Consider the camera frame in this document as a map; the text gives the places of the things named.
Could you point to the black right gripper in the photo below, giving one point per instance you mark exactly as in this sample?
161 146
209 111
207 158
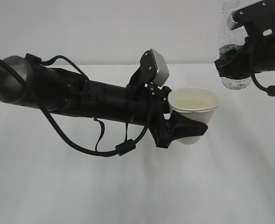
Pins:
257 55

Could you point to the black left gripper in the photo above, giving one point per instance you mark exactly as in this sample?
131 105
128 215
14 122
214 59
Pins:
186 128

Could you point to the clear green-label water bottle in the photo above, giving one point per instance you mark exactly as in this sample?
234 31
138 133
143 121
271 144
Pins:
229 40

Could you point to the white paper cup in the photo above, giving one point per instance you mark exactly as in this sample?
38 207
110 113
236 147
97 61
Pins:
195 103

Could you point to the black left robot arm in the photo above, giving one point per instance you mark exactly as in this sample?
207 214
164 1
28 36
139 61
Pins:
31 82

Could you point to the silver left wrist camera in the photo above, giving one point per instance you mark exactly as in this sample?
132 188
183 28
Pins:
152 69

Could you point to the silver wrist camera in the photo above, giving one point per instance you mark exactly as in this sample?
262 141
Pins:
152 69
249 13

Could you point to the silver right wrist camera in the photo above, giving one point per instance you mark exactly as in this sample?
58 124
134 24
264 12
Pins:
249 13

